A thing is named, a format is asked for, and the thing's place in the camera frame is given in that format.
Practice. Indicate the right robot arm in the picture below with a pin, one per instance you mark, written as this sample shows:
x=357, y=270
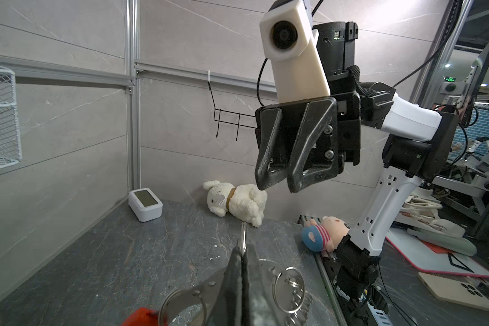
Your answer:
x=416, y=151

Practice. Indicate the black wire hook rack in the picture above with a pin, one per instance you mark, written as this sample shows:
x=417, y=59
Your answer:
x=232, y=118

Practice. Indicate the white digital timer device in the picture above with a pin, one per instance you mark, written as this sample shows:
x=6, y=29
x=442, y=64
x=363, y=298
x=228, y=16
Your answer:
x=145, y=204

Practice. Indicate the white plush dog toy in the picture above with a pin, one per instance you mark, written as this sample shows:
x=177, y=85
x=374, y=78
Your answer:
x=246, y=202

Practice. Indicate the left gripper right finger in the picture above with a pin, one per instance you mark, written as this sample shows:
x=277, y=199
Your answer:
x=258, y=307

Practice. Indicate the white wire mesh basket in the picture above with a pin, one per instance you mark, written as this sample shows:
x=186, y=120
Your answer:
x=10, y=144

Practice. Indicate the beige plush doll striped shirt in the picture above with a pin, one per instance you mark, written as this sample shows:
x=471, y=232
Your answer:
x=325, y=235

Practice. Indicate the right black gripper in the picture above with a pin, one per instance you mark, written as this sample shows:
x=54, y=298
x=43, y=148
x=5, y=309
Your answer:
x=313, y=138

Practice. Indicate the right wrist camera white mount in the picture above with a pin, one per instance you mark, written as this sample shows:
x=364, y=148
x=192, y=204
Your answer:
x=289, y=42

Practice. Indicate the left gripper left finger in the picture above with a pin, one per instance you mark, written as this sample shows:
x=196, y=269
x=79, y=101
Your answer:
x=228, y=308

